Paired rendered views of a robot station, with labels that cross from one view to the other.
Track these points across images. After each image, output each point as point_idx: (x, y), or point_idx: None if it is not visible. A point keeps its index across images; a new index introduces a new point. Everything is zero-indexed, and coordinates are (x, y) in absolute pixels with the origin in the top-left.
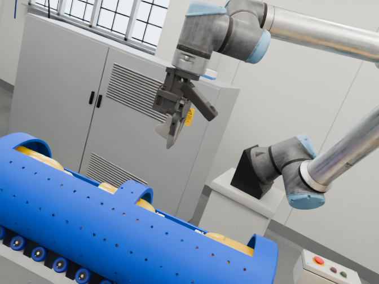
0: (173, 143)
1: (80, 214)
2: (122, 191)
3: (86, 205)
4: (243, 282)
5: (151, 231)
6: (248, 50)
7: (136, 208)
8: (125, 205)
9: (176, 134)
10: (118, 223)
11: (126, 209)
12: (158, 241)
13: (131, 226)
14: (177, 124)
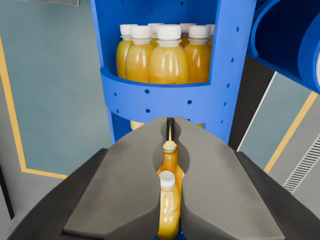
0: (181, 118)
1: (229, 129)
2: (196, 115)
3: (225, 134)
4: None
5: (242, 25)
6: None
7: (217, 75)
8: (217, 94)
9: (192, 148)
10: (236, 83)
11: (223, 87)
12: (250, 4)
13: (238, 62)
14: (282, 218)
